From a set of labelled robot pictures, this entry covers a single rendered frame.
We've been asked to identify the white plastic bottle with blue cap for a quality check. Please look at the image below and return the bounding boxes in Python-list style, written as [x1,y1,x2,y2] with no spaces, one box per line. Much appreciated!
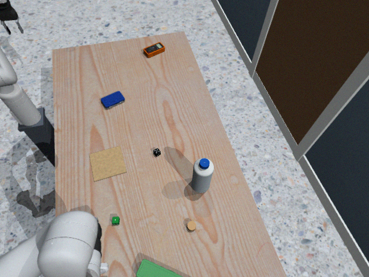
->
[191,158,214,193]

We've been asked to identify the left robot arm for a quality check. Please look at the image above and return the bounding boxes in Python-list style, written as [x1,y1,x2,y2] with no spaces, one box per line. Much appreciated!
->
[0,48,41,126]

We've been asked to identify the orange digital multimeter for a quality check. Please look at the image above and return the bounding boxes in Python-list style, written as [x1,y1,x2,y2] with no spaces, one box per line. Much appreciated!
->
[144,42,165,58]

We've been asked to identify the tan square mat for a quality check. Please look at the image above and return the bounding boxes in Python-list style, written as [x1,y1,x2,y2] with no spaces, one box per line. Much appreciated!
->
[89,146,127,182]

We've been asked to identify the small tan cylinder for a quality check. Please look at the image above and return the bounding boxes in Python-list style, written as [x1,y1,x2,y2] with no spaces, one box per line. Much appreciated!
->
[187,221,196,231]

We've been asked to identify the black die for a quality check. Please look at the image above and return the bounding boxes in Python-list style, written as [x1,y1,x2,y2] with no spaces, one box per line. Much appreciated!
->
[153,148,161,156]

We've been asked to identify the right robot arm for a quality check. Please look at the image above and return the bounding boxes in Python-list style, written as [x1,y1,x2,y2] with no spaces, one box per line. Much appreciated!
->
[0,211,100,277]

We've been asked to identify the green die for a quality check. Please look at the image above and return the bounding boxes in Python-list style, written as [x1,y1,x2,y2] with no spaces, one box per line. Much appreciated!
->
[112,216,120,225]

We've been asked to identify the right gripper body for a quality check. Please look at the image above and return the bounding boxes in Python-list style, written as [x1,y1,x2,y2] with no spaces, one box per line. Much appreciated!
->
[90,223,108,274]

